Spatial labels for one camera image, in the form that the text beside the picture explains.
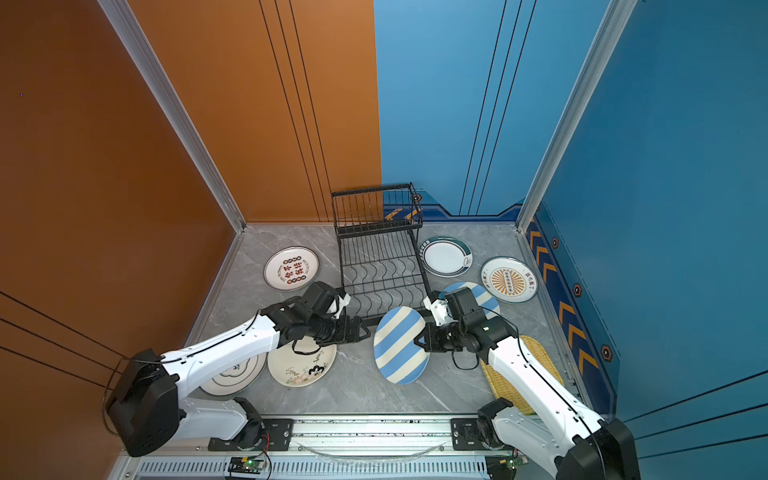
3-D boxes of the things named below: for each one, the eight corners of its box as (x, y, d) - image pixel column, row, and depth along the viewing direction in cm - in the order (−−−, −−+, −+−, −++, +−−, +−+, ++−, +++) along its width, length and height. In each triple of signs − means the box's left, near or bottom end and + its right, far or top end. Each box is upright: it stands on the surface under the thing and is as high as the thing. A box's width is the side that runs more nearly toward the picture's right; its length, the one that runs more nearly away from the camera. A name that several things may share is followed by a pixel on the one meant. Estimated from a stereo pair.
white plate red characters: (257, 290, 103) (255, 287, 101) (271, 250, 115) (269, 246, 113) (315, 290, 103) (314, 286, 101) (323, 250, 115) (322, 246, 113)
